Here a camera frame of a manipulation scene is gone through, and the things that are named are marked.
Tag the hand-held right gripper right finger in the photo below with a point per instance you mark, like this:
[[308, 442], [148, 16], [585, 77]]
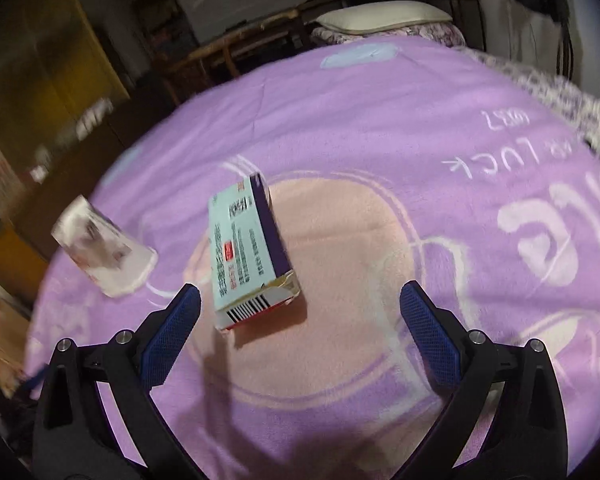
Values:
[[430, 335]]

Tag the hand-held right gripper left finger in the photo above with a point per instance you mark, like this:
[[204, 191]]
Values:
[[172, 340]]

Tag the teal and purple medicine box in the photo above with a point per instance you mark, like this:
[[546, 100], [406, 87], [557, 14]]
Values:
[[240, 250]]

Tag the clear plastic cup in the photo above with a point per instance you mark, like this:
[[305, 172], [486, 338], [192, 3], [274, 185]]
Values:
[[100, 250]]

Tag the purple fleece blanket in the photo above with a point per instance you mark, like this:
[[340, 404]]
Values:
[[355, 135]]

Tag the dark carved wooden cabinet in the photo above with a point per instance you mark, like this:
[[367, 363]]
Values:
[[125, 125]]

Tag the wooden chair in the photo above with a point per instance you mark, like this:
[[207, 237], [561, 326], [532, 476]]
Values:
[[220, 42]]

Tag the cream pillow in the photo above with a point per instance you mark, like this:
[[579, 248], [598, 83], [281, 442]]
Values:
[[380, 17]]

